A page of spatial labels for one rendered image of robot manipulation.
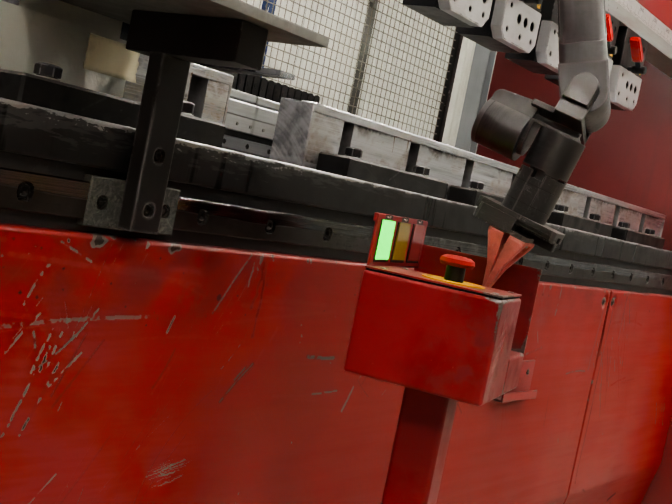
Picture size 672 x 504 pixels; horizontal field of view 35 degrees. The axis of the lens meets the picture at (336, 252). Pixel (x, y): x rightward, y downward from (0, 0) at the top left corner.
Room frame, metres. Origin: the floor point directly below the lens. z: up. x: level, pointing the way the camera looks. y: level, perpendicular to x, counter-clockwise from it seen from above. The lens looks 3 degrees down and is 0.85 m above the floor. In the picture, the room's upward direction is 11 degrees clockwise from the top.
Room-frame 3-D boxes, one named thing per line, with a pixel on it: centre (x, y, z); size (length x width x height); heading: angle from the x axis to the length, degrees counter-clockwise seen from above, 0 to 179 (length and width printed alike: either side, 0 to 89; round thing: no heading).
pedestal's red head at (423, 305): (1.22, -0.14, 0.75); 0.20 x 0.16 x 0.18; 159
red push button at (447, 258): (1.18, -0.14, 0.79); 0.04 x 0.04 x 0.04
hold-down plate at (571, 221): (2.27, -0.50, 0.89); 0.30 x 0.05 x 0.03; 146
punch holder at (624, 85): (2.45, -0.54, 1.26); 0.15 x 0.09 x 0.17; 146
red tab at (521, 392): (1.90, -0.37, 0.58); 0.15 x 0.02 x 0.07; 146
